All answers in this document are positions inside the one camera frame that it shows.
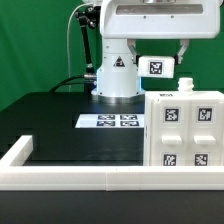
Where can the white cabinet body box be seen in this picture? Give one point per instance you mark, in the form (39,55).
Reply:
(186,92)

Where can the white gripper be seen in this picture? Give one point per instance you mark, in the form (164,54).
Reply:
(151,19)

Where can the white U-shaped boundary frame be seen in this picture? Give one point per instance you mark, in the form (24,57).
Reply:
(16,175)

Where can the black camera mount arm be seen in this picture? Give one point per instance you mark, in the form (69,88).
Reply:
(89,18)

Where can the small white block with tag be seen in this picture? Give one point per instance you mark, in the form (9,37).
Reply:
(156,66)

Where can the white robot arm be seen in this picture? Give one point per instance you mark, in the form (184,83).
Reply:
(117,78)

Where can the white flat top panel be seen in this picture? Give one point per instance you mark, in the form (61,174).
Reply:
(110,121)

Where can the white cabinet door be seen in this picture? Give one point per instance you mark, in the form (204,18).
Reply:
(169,132)
(206,130)

